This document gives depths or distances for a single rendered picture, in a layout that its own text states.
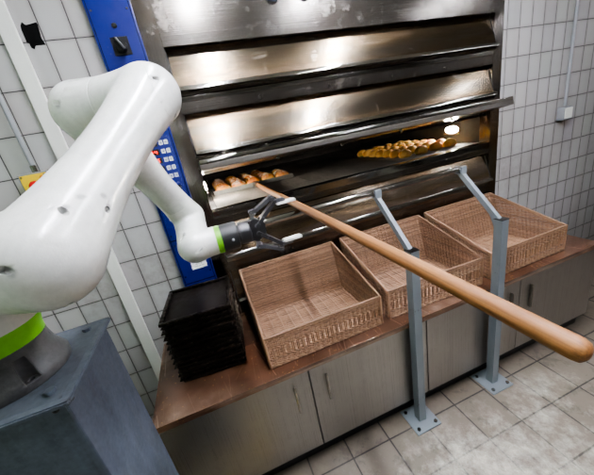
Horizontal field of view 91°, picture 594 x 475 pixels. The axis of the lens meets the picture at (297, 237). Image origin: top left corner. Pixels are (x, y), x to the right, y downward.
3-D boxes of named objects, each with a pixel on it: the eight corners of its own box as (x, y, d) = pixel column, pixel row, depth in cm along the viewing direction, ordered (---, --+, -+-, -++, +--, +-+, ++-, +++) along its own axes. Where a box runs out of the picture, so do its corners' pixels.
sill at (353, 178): (213, 217, 150) (211, 209, 149) (480, 148, 196) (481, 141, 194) (214, 219, 145) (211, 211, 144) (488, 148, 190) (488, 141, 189)
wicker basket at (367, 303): (248, 312, 163) (236, 269, 154) (338, 281, 177) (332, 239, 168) (269, 372, 119) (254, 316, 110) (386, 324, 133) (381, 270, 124)
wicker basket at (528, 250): (422, 252, 193) (421, 212, 184) (487, 229, 207) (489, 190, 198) (490, 281, 149) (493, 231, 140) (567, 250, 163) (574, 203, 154)
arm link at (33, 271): (1, 272, 26) (168, 41, 58) (-127, 288, 29) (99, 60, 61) (107, 324, 36) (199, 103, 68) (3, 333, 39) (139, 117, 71)
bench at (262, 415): (197, 417, 173) (164, 339, 153) (502, 288, 234) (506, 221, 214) (198, 529, 122) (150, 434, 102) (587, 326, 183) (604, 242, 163)
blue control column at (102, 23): (210, 279, 350) (147, 83, 277) (223, 275, 354) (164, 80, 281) (228, 408, 175) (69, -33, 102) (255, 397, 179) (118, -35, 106)
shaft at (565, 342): (597, 361, 33) (602, 339, 32) (579, 371, 32) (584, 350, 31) (260, 187, 187) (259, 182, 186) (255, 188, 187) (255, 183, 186)
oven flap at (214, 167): (201, 171, 123) (202, 174, 142) (514, 104, 168) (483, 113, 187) (199, 165, 122) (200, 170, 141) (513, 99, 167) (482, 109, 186)
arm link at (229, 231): (227, 256, 92) (219, 229, 89) (222, 245, 103) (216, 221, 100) (245, 251, 94) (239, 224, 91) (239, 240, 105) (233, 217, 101)
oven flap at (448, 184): (226, 258, 152) (216, 222, 151) (488, 181, 197) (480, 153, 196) (226, 258, 147) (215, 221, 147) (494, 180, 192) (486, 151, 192)
